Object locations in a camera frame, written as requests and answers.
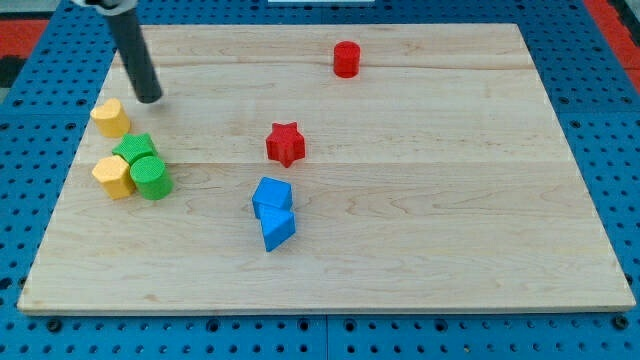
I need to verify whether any red star block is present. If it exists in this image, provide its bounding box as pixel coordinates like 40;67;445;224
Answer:
266;122;306;168

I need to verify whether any yellow heart block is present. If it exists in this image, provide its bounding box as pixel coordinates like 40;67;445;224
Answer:
90;98;131;138

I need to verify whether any yellow hexagon block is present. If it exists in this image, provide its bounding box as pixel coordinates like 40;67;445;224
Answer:
91;155;136;200

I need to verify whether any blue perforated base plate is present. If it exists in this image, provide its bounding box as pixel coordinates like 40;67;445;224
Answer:
1;1;639;359

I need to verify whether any green star block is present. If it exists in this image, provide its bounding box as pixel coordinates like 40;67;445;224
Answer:
112;133;158;165

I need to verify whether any blue triangular block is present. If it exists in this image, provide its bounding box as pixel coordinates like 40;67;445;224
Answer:
259;205;296;252

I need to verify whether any wooden board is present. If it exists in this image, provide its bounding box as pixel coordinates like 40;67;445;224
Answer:
18;23;635;316

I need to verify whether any blue cube block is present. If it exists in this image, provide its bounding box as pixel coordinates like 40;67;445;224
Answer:
251;177;293;219

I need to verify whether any red cylinder block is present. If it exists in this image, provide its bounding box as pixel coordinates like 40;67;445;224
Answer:
333;41;361;78

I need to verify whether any green cylinder block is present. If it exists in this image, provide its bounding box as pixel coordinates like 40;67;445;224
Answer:
130;156;173;200

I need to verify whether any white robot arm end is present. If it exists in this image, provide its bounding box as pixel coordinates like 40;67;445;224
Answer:
71;0;138;16

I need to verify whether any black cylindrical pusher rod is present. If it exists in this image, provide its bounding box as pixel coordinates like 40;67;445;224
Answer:
106;8;163;104

